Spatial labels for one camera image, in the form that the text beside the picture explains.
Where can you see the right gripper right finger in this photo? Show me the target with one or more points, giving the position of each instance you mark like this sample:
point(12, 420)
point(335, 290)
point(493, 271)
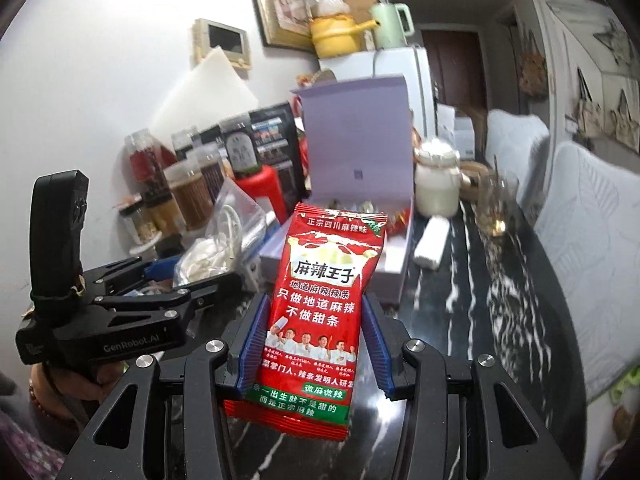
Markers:
point(470, 409)

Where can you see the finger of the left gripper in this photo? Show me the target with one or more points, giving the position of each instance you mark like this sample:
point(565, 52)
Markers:
point(132, 271)
point(202, 293)

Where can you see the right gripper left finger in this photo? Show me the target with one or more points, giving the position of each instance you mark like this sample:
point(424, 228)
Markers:
point(129, 436)

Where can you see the large red spicy snack packet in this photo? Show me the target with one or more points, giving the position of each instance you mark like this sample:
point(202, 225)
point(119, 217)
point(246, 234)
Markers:
point(307, 371)

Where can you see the small red snack packet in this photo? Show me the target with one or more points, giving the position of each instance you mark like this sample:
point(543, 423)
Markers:
point(398, 222)

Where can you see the bag with white cord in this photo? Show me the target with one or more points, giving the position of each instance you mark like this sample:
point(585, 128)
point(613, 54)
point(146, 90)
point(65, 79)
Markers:
point(238, 225)

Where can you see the green white snack packet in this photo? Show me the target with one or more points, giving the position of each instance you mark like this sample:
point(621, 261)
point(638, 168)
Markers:
point(365, 207)

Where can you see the left hand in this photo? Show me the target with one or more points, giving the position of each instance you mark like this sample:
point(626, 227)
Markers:
point(62, 393)

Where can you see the jar with brown powder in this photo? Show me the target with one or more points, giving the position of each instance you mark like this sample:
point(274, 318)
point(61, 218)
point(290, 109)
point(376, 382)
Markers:
point(188, 186)

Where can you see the red plastic container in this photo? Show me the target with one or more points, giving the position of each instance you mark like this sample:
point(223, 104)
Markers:
point(266, 184)

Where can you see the dark label berry jar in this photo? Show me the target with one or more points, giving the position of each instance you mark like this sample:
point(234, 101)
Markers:
point(239, 142)

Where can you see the white rolled towel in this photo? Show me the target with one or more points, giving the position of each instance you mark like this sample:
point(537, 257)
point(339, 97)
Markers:
point(430, 247)

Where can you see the black printed food pouch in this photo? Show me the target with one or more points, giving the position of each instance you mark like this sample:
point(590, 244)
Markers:
point(276, 138)

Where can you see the white foam sheet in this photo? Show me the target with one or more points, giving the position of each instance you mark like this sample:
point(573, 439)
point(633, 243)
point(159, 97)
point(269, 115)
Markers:
point(211, 92)

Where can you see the lavender open gift box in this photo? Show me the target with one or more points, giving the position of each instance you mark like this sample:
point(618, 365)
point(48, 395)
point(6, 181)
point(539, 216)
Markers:
point(359, 142)

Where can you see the glass cup with spoon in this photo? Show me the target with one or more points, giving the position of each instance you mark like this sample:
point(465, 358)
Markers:
point(496, 201)

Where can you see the near grey leaf chair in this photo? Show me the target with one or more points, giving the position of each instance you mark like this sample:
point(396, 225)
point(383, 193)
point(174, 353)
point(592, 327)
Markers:
point(589, 229)

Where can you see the grey leaf chair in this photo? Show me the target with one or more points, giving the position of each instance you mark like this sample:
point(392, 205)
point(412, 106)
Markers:
point(520, 143)
point(589, 229)

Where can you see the white ceramic lidded pot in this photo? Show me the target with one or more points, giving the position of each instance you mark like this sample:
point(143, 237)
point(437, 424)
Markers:
point(437, 178)

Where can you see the far grey leaf chair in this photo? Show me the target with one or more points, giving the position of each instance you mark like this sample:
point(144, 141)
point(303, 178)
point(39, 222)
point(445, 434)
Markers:
point(520, 143)

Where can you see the yellow pot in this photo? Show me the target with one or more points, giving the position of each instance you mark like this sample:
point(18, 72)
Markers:
point(338, 35)

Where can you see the framed picture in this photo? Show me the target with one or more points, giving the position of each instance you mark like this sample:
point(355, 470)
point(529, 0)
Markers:
point(284, 24)

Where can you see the green electric kettle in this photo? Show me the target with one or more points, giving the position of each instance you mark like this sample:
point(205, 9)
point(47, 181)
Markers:
point(395, 25)

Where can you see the brown entrance door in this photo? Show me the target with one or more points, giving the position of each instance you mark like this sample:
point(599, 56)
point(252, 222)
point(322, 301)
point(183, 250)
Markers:
point(457, 67)

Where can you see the hanging brown tote bag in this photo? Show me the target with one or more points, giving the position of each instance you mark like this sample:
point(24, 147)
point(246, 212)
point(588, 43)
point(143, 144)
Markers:
point(532, 71)

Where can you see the wall intercom panel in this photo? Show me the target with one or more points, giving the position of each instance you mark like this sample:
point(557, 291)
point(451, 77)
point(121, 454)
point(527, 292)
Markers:
point(208, 35)

